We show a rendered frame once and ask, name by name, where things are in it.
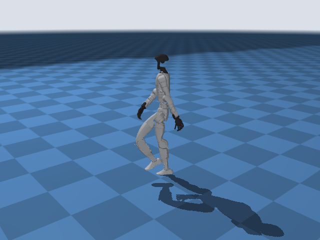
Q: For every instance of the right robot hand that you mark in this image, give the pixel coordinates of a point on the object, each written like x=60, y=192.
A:
x=141, y=109

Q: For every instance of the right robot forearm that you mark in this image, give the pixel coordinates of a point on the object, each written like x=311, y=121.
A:
x=150, y=99

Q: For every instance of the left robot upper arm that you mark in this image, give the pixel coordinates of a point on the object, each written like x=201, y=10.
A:
x=163, y=83

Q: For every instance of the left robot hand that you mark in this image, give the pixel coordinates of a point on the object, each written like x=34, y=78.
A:
x=178, y=122

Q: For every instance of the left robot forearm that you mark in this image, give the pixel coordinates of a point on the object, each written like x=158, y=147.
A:
x=171, y=106

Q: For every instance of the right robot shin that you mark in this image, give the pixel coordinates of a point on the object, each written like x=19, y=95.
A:
x=164, y=155

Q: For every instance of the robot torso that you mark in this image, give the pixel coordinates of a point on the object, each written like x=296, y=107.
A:
x=162, y=105

